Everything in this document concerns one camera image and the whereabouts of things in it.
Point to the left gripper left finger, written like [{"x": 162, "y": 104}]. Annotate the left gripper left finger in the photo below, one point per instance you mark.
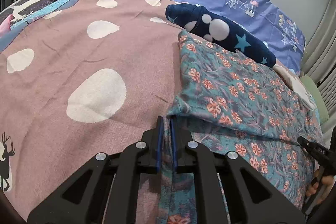
[{"x": 104, "y": 189}]

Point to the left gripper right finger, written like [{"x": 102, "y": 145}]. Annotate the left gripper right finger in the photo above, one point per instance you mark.
[{"x": 227, "y": 188}]

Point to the teal floral garment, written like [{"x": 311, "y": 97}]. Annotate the teal floral garment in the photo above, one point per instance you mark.
[{"x": 230, "y": 103}]

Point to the right hand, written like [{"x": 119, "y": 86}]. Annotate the right hand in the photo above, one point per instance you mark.
[{"x": 327, "y": 181}]

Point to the green pillow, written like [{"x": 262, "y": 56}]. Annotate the green pillow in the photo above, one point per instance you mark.
[{"x": 312, "y": 88}]

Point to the folded grey garment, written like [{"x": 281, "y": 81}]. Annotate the folded grey garment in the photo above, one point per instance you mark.
[{"x": 295, "y": 84}]

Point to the grey pleated curtain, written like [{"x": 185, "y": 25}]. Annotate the grey pleated curtain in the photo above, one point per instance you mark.
[{"x": 319, "y": 63}]

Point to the pink spotted bedspread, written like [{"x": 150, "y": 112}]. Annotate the pink spotted bedspread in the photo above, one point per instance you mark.
[{"x": 90, "y": 77}]

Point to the navy star fleece garment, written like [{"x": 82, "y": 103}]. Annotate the navy star fleece garment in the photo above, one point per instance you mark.
[{"x": 219, "y": 30}]

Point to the blue tree-print pillow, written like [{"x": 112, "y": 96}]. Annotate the blue tree-print pillow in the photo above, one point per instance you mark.
[{"x": 265, "y": 21}]

